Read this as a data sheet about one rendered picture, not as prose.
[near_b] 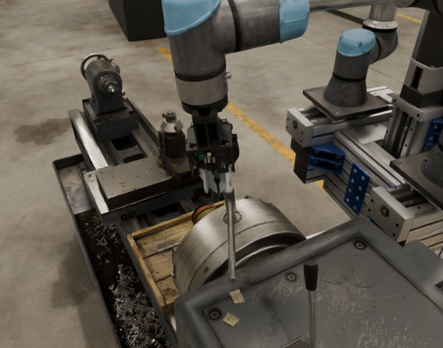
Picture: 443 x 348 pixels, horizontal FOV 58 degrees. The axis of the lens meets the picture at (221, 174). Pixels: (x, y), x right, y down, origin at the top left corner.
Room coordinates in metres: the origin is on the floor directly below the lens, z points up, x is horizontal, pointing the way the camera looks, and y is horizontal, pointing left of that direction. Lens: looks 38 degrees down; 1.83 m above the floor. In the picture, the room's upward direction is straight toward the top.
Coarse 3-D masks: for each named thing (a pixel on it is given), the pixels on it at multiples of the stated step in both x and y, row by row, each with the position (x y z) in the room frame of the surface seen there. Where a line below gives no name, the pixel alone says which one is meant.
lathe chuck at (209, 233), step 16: (224, 208) 0.65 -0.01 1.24; (240, 208) 0.65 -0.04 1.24; (256, 208) 0.66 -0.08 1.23; (272, 208) 0.68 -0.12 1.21; (208, 224) 0.62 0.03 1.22; (224, 224) 0.61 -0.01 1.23; (240, 224) 0.60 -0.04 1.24; (256, 224) 0.60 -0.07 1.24; (192, 240) 0.60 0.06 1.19; (208, 240) 0.58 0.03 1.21; (224, 240) 0.57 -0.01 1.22; (176, 256) 0.59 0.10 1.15; (192, 256) 0.57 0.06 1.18; (208, 256) 0.55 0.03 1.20; (192, 272) 0.54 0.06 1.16; (176, 288) 0.58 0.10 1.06
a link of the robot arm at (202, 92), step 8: (224, 72) 0.53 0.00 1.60; (176, 80) 0.53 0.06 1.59; (184, 80) 0.57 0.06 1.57; (208, 80) 0.51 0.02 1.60; (216, 80) 0.52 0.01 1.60; (224, 80) 0.53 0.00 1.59; (184, 88) 0.52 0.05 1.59; (192, 88) 0.51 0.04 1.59; (200, 88) 0.51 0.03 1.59; (208, 88) 0.51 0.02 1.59; (216, 88) 0.52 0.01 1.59; (224, 88) 0.53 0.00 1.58; (184, 96) 0.52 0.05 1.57; (192, 96) 0.51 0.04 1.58; (200, 96) 0.51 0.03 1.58; (208, 96) 0.51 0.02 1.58; (216, 96) 0.52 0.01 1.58; (224, 96) 0.53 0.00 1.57; (192, 104) 0.51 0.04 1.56; (200, 104) 0.51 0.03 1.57; (208, 104) 0.52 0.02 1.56
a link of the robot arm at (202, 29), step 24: (168, 0) 0.52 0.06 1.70; (192, 0) 0.51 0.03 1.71; (216, 0) 0.53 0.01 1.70; (168, 24) 0.52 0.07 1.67; (192, 24) 0.50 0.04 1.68; (216, 24) 0.52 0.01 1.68; (192, 48) 0.51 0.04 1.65; (216, 48) 0.52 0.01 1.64; (192, 72) 0.51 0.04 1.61; (216, 72) 0.52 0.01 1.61
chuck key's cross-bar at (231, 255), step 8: (232, 200) 0.61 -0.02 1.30; (232, 208) 0.58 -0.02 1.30; (232, 216) 0.55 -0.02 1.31; (232, 224) 0.53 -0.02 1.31; (232, 232) 0.50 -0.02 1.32; (232, 240) 0.48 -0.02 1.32; (232, 248) 0.46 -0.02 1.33; (232, 256) 0.44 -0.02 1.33; (232, 264) 0.41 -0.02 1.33; (232, 272) 0.40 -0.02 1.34; (232, 280) 0.38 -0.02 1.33
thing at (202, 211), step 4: (204, 204) 0.80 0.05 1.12; (208, 204) 0.80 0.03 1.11; (212, 204) 0.81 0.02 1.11; (200, 208) 0.79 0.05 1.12; (204, 208) 0.78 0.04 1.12; (208, 208) 0.79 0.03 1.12; (212, 208) 0.78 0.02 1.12; (196, 212) 0.78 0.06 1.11; (200, 212) 0.77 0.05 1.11; (204, 212) 0.77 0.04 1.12; (208, 212) 0.76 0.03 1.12; (192, 216) 0.78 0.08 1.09; (196, 216) 0.77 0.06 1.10; (200, 216) 0.76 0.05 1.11; (204, 216) 0.75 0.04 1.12; (192, 220) 0.77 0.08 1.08; (196, 220) 0.75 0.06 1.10
